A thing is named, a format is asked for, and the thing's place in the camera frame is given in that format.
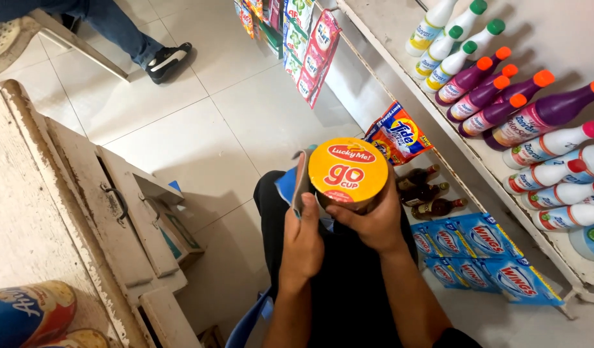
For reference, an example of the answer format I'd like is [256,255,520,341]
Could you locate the red detergent sachet strip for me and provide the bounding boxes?
[296,9,342,110]

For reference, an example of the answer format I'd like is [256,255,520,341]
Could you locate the person's left hand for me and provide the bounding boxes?
[279,192,326,287]

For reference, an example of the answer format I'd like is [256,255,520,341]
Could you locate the green white sachet strip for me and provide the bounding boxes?
[282,0,317,84]

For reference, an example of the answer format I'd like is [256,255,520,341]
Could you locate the worn white wooden cabinet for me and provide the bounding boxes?
[0,80,205,348]

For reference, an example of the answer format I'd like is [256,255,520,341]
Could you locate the yellow lid noodle cup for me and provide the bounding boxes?
[308,138,390,214]

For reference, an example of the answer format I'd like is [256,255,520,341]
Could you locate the white plastic chair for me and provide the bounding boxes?
[0,9,131,83]

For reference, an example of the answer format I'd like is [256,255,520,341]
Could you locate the cardboard carton with teal print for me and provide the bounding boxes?
[156,180,206,271]

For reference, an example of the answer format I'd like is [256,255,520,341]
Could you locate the blue red snack can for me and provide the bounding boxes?
[0,280,78,348]

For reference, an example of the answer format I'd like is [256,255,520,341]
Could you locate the person's right hand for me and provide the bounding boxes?
[325,167,410,255]

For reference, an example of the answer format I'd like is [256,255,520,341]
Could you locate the orange sachet strip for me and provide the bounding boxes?
[233,0,265,40]

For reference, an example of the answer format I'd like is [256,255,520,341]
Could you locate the white bottle green label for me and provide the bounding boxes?
[569,222,594,263]

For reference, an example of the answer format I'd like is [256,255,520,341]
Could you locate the row of blue detergent sachets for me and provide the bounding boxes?
[410,212,566,307]

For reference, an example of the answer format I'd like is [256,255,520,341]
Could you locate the white metal shelf rack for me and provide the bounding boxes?
[326,0,594,320]

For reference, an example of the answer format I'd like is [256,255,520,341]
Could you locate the row of purple orange-capped bottles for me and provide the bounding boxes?
[434,46,594,152]

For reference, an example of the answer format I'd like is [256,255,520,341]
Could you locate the blue grey cleaning cloth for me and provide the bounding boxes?
[275,144,334,233]

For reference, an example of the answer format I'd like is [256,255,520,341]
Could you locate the orange detergent packet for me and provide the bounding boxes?
[363,101,434,167]

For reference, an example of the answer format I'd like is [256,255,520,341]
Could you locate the brown glass bottle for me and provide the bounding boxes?
[399,182,451,208]
[411,198,469,221]
[396,164,442,190]

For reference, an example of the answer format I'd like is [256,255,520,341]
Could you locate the metal drawer handle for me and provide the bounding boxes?
[141,193,161,228]
[101,182,130,224]

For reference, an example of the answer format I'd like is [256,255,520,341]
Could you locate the white bottle green cap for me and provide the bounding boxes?
[419,41,479,94]
[412,25,465,81]
[405,0,459,58]
[434,0,489,46]

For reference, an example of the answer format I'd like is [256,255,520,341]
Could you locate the blue plastic chair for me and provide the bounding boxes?
[224,285,274,348]

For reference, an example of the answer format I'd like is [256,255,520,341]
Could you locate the person's black clothing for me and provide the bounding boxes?
[253,170,482,348]

